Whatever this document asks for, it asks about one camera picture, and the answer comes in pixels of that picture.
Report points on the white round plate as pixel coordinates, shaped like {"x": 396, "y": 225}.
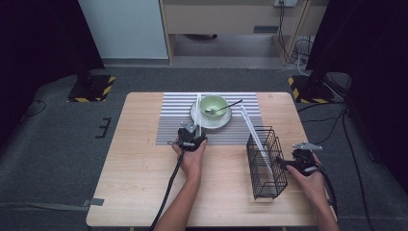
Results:
{"x": 218, "y": 123}

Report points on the green bowl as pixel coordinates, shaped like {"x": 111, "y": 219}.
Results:
{"x": 214, "y": 102}

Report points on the grey striped placemat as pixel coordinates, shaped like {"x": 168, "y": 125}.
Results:
{"x": 173, "y": 128}

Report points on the white chopstick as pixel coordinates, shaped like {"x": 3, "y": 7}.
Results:
{"x": 197, "y": 112}
{"x": 248, "y": 123}
{"x": 200, "y": 123}

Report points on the dark curtain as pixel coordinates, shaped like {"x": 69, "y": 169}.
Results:
{"x": 38, "y": 38}
{"x": 369, "y": 48}

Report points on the black stand base striped edge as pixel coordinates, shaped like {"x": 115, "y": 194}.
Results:
{"x": 91, "y": 88}
{"x": 312, "y": 91}

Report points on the grey tape piece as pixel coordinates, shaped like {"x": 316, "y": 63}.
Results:
{"x": 96, "y": 202}

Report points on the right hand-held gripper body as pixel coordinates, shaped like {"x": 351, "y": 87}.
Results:
{"x": 304, "y": 159}

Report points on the metal spoon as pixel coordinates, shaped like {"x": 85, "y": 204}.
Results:
{"x": 224, "y": 107}

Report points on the beige wooden cabinet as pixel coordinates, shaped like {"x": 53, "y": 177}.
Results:
{"x": 224, "y": 17}

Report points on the person's right hand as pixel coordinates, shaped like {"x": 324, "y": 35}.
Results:
{"x": 311, "y": 187}

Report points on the white partition panel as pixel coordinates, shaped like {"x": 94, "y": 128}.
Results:
{"x": 128, "y": 29}

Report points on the person's left hand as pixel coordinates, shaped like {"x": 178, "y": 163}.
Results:
{"x": 191, "y": 162}

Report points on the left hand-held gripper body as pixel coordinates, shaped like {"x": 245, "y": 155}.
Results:
{"x": 189, "y": 139}

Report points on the wall power outlet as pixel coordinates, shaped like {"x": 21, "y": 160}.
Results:
{"x": 285, "y": 3}

